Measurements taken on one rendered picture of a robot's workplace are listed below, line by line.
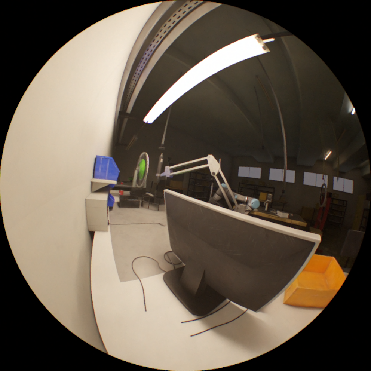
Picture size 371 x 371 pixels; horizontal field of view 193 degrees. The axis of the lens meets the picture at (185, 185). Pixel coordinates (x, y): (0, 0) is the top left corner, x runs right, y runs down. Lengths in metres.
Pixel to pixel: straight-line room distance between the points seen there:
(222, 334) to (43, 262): 0.45
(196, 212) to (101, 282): 0.43
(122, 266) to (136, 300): 0.18
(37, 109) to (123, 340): 0.49
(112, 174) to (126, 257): 0.59
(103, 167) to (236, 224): 0.86
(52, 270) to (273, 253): 0.43
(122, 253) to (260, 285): 0.54
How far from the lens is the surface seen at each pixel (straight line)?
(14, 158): 0.23
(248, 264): 0.22
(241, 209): 0.76
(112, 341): 0.41
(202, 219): 0.26
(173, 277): 0.48
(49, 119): 0.29
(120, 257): 0.58
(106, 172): 0.89
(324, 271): 0.92
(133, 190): 1.62
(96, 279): 0.50
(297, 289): 0.51
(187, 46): 3.18
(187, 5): 0.91
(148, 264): 0.54
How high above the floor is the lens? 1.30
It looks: 3 degrees down
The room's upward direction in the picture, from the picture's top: 8 degrees clockwise
